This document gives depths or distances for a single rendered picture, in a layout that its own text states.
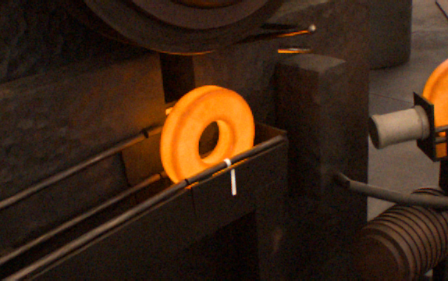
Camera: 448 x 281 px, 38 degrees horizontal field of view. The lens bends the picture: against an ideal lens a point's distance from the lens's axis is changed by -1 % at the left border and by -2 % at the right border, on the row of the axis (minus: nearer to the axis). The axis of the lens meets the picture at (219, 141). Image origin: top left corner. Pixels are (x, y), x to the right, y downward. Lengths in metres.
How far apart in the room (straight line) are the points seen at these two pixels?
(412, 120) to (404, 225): 0.18
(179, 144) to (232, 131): 0.10
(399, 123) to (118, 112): 0.48
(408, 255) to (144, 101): 0.50
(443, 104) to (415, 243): 0.24
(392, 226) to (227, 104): 0.37
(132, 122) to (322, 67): 0.32
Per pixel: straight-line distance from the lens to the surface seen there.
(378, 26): 3.62
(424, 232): 1.15
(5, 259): 0.85
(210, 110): 0.92
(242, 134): 0.97
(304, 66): 1.06
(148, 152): 0.96
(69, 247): 0.81
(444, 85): 1.15
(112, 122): 0.91
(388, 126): 1.12
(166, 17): 0.79
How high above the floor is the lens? 1.11
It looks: 23 degrees down
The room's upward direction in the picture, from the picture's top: 5 degrees counter-clockwise
